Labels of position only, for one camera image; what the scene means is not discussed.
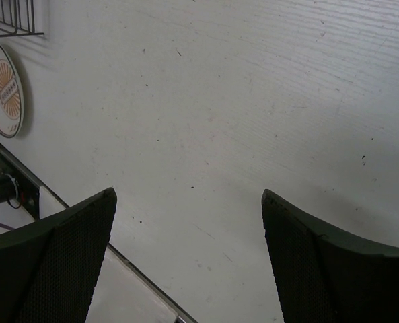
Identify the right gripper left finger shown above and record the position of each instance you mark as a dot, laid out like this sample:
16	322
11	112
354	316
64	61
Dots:
49	268

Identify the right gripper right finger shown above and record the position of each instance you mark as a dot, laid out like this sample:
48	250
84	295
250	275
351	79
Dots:
326	274

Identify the orange sunburst plate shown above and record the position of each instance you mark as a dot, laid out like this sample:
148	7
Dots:
12	106

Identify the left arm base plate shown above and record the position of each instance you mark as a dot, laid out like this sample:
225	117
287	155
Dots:
19	188

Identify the wire dish rack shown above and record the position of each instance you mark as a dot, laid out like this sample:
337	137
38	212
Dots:
18	18

